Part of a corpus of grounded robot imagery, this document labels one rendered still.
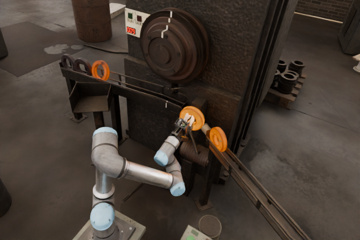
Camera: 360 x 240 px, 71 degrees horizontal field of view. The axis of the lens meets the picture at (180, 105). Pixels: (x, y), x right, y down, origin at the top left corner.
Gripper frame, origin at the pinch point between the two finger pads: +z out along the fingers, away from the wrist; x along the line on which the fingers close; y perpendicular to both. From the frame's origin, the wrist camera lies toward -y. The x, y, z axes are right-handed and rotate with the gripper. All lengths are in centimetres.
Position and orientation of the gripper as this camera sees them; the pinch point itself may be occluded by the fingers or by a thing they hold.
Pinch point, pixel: (192, 115)
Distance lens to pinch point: 149.6
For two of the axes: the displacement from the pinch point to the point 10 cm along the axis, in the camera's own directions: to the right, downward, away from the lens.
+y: -0.5, -6.2, -7.8
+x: -8.6, -3.8, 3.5
